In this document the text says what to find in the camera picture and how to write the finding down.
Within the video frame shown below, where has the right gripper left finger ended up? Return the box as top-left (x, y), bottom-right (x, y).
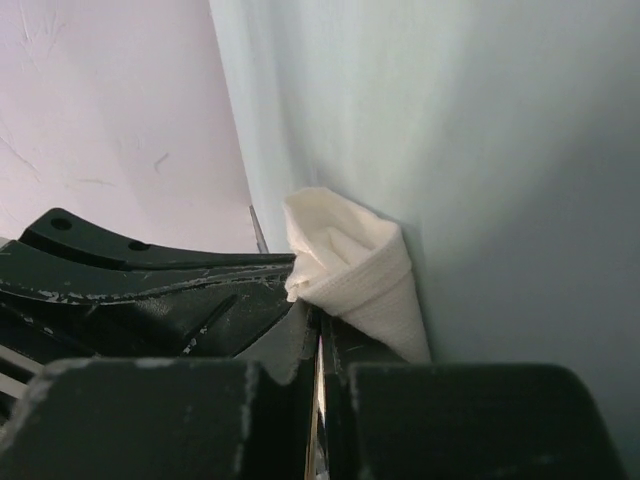
top-left (1, 303), bottom-right (318, 479)

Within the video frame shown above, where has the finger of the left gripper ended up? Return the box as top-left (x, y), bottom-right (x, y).
top-left (19, 208), bottom-right (294, 271)

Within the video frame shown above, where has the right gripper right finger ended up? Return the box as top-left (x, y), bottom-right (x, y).
top-left (319, 316), bottom-right (626, 479)

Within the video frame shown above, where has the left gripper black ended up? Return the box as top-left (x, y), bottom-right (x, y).
top-left (1, 241), bottom-right (293, 420)

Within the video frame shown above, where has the white cloth napkin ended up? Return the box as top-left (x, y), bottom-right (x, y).
top-left (283, 187), bottom-right (430, 362)

